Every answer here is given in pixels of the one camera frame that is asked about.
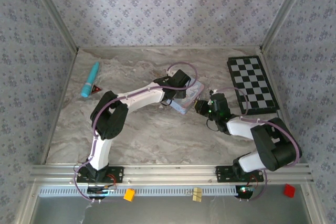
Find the round black controller board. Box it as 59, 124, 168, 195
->
86, 185, 118, 200
235, 184, 257, 201

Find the orange toy block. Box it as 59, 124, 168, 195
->
123, 188, 137, 203

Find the red toy block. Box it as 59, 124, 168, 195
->
283, 184, 296, 198

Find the thin black gripper wire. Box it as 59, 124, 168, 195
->
205, 118, 220, 132

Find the tan wooden block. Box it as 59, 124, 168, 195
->
192, 187, 203, 203

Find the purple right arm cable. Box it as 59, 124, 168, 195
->
213, 87, 302, 202

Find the aluminium table side rail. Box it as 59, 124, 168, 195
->
257, 50, 299, 163
40, 50, 79, 166

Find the grey slotted cable duct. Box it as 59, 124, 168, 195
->
38, 185, 238, 197

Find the red black triangle sticker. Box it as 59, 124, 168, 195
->
90, 83, 102, 96

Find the black grey chessboard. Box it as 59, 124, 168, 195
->
227, 55, 280, 116

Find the grey metal sheet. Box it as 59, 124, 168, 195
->
33, 196, 314, 224

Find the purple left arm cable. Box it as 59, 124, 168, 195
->
73, 62, 198, 204

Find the aluminium frame post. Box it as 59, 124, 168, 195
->
259, 0, 313, 52
27, 0, 79, 52

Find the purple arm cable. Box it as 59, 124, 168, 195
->
73, 62, 198, 204
213, 87, 302, 202

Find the teal pen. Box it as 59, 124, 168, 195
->
80, 61, 100, 98

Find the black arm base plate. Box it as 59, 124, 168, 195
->
215, 165, 265, 183
76, 166, 124, 184

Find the pastel cartoon tin box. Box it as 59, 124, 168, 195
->
169, 77, 205, 115

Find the aluminium mounting rail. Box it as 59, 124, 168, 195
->
28, 163, 314, 186

